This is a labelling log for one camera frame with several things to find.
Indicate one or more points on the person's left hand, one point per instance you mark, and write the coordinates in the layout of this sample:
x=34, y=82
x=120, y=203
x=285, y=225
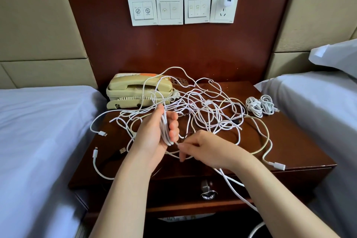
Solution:
x=148, y=140

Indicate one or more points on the person's right hand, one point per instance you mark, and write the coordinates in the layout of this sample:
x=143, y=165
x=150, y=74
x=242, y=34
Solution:
x=215, y=148

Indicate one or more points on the dark wooden drawer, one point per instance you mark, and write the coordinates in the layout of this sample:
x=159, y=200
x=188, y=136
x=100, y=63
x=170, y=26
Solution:
x=100, y=196

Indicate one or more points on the person's left forearm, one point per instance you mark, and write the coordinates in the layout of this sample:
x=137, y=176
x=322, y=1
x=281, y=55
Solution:
x=122, y=204

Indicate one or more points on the person's right forearm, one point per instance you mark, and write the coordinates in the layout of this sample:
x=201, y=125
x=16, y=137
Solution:
x=284, y=201

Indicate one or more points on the wooden nightstand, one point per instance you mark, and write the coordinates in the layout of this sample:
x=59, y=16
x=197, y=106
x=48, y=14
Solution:
x=301, y=146

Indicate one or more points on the small black usb plug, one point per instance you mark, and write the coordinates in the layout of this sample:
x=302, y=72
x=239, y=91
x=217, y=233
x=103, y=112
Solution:
x=122, y=149

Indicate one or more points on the white crumpled bag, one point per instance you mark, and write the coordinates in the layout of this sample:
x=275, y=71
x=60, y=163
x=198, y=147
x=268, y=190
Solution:
x=187, y=217

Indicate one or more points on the left bed white sheet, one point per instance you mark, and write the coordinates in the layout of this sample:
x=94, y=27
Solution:
x=44, y=151

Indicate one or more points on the bed white sheet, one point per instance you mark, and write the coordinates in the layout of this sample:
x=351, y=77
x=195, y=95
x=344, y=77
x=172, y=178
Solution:
x=329, y=118
x=44, y=151

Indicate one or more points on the right bed white sheet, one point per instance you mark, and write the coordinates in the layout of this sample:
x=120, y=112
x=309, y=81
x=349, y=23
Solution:
x=329, y=118

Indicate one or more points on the white plug-in charger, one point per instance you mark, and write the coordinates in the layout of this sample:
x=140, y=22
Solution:
x=224, y=1

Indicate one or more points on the white pillow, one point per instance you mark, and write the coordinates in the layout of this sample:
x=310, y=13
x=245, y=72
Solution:
x=337, y=56

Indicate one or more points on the beige padded headboard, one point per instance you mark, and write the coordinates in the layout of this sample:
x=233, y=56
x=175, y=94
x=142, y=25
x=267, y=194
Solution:
x=39, y=17
x=318, y=12

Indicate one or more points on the dark wooden wall panel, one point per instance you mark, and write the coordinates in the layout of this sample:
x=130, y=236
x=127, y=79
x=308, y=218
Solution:
x=178, y=51

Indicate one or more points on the white two-button wall switch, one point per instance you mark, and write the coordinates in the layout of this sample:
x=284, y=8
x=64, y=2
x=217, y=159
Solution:
x=141, y=10

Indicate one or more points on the white double rocker wall switch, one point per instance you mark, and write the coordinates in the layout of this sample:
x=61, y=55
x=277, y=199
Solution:
x=169, y=9

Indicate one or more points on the white triple rocker wall switch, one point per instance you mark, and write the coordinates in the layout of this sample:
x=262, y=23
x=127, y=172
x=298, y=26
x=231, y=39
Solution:
x=197, y=8

